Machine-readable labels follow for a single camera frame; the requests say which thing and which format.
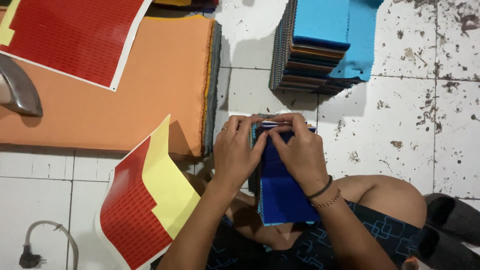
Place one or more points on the person's left hand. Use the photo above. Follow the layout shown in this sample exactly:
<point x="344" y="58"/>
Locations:
<point x="234" y="157"/>

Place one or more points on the black wrist band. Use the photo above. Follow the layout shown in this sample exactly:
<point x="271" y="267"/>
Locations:
<point x="321" y="189"/>

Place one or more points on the blue fabric swatch stack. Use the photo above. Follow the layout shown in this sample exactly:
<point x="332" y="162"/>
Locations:
<point x="283" y="180"/>

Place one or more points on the dark grey slipper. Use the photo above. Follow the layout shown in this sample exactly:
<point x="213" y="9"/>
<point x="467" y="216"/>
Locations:
<point x="452" y="217"/>
<point x="446" y="249"/>

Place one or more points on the flat red sticker sheet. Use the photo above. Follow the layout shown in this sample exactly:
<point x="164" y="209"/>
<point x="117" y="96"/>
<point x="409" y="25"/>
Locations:
<point x="73" y="39"/>

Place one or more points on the large orange fabric stack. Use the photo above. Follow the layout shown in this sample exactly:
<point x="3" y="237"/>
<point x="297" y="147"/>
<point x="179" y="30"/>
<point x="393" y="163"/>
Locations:
<point x="120" y="86"/>

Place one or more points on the curled red sticker sheet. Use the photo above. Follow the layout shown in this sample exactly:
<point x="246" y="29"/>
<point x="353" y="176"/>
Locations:
<point x="146" y="202"/>

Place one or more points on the person's right hand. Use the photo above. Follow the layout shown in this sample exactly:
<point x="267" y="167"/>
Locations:
<point x="302" y="157"/>

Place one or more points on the grey clothes iron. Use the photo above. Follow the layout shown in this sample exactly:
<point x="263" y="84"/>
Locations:
<point x="18" y="88"/>

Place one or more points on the tall multicoloured fabric swatch stack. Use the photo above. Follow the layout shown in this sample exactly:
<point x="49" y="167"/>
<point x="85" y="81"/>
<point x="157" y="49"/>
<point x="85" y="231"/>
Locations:
<point x="318" y="45"/>

